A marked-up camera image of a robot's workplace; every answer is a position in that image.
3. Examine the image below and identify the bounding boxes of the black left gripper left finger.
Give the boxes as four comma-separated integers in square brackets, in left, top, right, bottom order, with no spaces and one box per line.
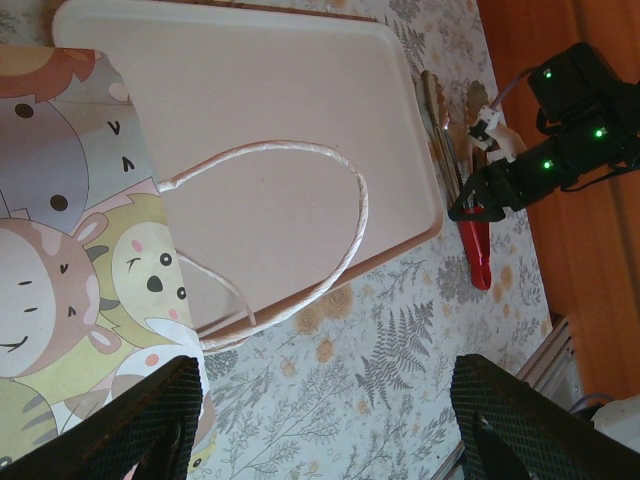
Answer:
[0,354,204,480]

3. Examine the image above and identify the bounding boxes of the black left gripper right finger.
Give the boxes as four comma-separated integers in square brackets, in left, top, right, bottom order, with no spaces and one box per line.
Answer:
[451,353,640,480]

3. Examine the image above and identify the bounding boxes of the metal tongs with red handle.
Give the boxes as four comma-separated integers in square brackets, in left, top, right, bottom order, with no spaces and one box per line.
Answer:
[418,68,507,292]

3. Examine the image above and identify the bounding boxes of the pale pink plastic tray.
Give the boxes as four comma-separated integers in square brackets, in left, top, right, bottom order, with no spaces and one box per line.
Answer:
[51,0,446,352]

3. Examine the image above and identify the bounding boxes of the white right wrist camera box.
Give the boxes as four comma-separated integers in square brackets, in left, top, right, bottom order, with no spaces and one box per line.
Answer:
[466,102,522,164]

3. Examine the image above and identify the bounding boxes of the wide aluminium frame rail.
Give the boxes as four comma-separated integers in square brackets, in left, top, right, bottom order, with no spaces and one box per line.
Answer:
[517,314,586,404]

